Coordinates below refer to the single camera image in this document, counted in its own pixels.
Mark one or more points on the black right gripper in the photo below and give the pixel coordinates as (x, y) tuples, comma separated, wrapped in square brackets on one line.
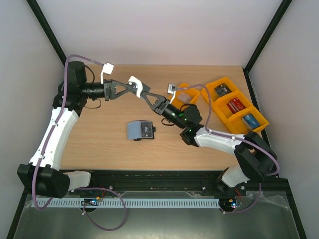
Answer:
[(161, 105)]

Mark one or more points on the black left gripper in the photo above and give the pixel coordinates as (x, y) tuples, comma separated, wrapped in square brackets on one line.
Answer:
[(111, 84)]

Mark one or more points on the black VIP card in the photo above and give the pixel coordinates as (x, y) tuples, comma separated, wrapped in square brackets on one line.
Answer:
[(146, 129), (138, 86)]

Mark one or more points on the black leather card holder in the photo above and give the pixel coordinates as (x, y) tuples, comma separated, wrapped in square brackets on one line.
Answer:
[(134, 130)]

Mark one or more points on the yellow bin with black cards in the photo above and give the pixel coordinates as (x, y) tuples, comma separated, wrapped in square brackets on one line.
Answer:
[(209, 93)]

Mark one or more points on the yellow bin with red cards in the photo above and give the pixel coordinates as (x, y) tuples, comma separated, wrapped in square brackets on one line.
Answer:
[(220, 106)]

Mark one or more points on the yellow bin with blue cards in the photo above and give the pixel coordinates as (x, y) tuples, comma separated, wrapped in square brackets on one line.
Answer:
[(236, 126)]

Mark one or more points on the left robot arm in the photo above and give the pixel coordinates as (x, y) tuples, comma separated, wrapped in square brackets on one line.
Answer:
[(41, 176)]

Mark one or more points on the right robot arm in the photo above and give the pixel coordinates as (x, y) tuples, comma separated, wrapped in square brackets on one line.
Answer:
[(256, 160)]

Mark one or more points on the white card stack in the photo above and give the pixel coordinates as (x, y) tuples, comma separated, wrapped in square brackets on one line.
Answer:
[(185, 98)]

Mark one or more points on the yellow bin with white cards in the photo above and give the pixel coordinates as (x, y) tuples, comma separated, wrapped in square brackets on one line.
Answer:
[(184, 87)]

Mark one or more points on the black card stack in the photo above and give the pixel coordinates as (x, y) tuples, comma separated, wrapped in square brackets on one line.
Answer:
[(222, 90)]

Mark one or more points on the red VIP card stack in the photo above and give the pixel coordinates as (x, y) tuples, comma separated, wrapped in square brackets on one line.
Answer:
[(235, 105)]

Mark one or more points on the blue card stack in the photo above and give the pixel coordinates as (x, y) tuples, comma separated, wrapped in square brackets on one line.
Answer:
[(250, 121)]

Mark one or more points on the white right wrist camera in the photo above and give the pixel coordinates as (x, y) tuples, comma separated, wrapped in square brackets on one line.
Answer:
[(172, 89)]

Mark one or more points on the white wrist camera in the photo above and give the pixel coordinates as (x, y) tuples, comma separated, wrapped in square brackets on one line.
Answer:
[(172, 89), (107, 69)]

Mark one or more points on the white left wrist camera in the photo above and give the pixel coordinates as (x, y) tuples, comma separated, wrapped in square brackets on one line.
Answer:
[(107, 69)]

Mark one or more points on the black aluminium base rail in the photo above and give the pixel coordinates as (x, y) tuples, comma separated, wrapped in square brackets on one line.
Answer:
[(206, 183)]

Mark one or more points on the black frame post left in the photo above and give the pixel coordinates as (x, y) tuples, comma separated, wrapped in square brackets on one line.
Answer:
[(39, 15)]

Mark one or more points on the black frame post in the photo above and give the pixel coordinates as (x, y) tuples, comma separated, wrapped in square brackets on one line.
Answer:
[(39, 15), (280, 12)]

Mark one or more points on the white slotted cable duct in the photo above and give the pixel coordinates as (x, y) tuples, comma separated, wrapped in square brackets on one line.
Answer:
[(136, 203)]

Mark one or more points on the black frame post right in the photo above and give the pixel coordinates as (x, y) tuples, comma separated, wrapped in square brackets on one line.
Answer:
[(280, 12)]

